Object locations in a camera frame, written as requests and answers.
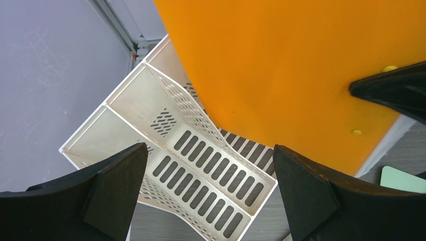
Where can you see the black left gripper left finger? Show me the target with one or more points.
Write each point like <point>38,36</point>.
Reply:
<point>94,203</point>

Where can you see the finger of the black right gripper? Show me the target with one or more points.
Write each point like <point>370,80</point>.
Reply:
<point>402,90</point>

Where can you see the thick orange binder folder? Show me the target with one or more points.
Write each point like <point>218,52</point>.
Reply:
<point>278,72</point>

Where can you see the mint green clipboard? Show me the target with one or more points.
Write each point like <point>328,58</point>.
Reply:
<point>396,179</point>

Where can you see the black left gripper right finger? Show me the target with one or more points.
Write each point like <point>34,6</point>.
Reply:
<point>324,204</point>

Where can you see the white plastic file rack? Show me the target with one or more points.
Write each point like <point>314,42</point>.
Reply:
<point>216,181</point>

